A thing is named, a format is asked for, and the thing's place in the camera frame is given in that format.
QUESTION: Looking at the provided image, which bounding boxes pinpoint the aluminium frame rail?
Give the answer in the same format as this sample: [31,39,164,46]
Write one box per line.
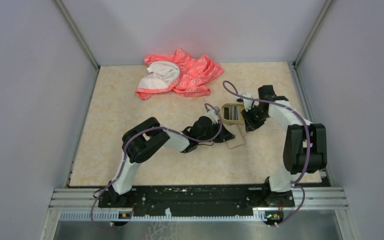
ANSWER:
[49,184,349,222]

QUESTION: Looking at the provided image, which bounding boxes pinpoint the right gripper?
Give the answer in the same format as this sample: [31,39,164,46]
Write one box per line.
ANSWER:
[241,104,269,132]

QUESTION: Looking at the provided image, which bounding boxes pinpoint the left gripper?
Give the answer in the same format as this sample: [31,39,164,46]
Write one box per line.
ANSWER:
[197,119,235,143]

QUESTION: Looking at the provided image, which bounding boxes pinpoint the stack of cards in tray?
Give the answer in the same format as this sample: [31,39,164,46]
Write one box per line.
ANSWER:
[223,105,244,121]

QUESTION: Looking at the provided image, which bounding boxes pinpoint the cream oval card tray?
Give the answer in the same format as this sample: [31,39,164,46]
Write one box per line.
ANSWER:
[221,103,245,125]

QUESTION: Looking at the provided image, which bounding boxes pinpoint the pink patterned cloth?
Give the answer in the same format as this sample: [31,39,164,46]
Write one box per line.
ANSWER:
[135,48,224,100]

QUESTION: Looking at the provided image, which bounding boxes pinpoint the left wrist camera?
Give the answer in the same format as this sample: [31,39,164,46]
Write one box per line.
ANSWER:
[205,106,220,124]

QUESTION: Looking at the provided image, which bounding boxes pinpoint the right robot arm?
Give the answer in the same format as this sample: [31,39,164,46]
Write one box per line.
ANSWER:
[237,85,328,206]

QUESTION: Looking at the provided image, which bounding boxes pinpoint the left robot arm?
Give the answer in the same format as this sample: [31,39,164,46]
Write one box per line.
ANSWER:
[108,115,236,207]

